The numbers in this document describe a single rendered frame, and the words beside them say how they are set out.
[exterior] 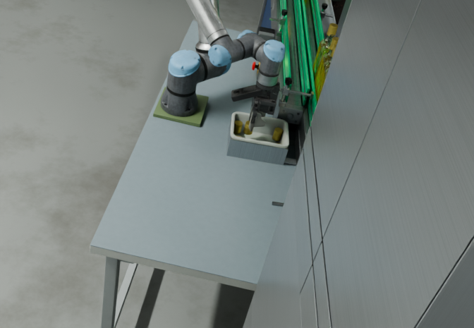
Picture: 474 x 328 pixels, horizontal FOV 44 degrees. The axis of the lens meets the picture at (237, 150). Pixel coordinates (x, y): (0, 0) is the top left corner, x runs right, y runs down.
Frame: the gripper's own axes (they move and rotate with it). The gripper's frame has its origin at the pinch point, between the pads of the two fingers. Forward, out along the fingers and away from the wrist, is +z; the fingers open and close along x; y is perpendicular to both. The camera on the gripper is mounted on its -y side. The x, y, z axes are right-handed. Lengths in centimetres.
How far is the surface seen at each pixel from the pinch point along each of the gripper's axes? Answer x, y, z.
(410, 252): -135, 2, -83
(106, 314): -58, -41, 48
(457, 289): -144, 3, -87
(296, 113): 9.6, 18.4, -2.4
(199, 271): -65, -13, 10
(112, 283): -58, -40, 30
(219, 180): -23.7, -9.2, 9.5
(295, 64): 45.8, 19.7, -3.6
